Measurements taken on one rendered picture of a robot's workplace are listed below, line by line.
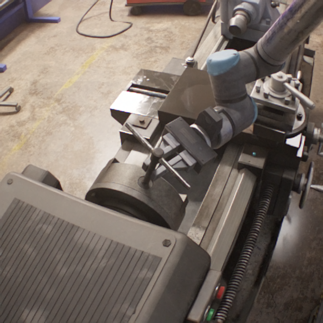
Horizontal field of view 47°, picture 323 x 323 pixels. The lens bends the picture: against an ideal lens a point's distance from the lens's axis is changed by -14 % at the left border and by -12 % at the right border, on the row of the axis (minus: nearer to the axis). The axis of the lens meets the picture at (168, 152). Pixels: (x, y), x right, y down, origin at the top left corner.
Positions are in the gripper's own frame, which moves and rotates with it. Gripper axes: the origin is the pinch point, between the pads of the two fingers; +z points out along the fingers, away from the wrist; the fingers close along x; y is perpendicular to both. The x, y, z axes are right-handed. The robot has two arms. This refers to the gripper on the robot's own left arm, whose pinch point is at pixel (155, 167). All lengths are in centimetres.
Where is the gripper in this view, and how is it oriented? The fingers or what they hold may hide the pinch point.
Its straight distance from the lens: 94.2
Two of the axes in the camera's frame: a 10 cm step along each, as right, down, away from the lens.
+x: -6.5, -7.0, 2.9
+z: -7.2, 4.6, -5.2
